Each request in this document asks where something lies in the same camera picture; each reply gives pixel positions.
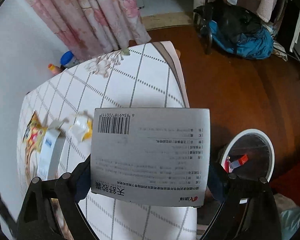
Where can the blue lid plastic jar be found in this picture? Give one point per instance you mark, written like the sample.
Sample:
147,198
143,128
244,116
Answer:
68,60

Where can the white round trash bin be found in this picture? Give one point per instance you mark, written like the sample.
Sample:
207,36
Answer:
259,148

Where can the red cola can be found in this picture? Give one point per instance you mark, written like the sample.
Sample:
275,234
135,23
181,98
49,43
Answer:
226,164

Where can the pink floral curtain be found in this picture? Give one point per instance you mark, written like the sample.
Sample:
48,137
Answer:
92,27

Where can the orange cap bottle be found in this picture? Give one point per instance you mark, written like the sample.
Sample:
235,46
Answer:
54,69

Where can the blue white milk carton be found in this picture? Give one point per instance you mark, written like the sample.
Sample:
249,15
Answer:
238,161

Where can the white blue slim box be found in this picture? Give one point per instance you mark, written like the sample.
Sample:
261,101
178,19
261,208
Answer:
51,150

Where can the colourful snack wrapper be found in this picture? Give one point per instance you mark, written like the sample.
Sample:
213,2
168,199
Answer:
34,134

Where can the green white medicine box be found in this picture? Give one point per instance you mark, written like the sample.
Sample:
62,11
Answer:
151,156

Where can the light blue bed sheet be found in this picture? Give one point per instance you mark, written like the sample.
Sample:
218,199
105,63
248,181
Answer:
290,222

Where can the white yellow wrapper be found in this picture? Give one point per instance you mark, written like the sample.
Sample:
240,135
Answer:
79,127

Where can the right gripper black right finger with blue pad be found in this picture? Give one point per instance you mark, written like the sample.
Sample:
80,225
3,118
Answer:
247,211

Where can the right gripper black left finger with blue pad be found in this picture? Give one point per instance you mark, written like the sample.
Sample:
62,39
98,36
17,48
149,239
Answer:
37,220

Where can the white checked floral tablecloth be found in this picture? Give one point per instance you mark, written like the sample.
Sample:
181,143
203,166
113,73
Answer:
137,77

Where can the blue black clothes pile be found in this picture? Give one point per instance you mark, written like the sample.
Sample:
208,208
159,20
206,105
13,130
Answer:
234,29

